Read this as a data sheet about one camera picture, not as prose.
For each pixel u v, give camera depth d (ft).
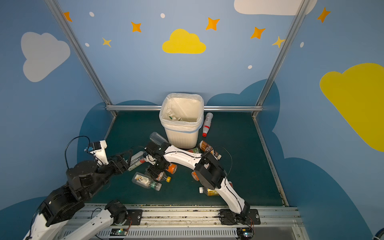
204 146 3.16
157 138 3.32
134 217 2.45
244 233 2.34
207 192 2.57
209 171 1.77
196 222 2.41
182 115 3.37
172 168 2.76
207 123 3.54
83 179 1.34
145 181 2.67
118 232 2.34
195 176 2.78
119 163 1.74
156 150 2.16
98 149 1.68
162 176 2.83
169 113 2.95
